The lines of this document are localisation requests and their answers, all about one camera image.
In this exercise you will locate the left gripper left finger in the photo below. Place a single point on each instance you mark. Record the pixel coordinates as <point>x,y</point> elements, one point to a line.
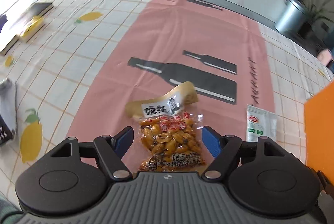
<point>110,151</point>

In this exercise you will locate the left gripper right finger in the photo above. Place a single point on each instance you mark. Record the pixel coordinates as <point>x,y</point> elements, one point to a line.
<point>225,153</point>

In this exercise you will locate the white grey snack packet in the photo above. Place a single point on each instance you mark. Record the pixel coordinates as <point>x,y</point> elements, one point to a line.
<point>260,123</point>

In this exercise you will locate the orange peanut snack pack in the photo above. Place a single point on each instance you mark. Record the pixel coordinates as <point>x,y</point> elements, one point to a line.
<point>169,129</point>

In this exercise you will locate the white checked tablecloth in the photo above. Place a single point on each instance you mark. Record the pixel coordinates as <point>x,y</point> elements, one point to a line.
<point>55,68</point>

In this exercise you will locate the orange storage box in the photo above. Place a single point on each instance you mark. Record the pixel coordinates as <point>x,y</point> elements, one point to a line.
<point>319,130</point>

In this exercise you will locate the pink bottle print mat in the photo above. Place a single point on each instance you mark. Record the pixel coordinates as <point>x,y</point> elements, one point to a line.
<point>221,52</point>

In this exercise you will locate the pink space heater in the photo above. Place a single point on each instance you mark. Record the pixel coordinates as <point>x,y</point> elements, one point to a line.
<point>325,57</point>

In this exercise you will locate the small yellow box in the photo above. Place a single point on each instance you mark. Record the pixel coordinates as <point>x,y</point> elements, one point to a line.
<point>31,28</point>

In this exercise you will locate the silver trash bin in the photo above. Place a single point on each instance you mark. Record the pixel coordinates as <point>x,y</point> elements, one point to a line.
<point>292,19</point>

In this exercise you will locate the tall leaf potted plant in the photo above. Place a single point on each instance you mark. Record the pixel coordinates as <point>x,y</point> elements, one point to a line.
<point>316,10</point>

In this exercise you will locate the black book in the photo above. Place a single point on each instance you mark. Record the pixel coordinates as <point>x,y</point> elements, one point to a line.
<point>10,30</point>

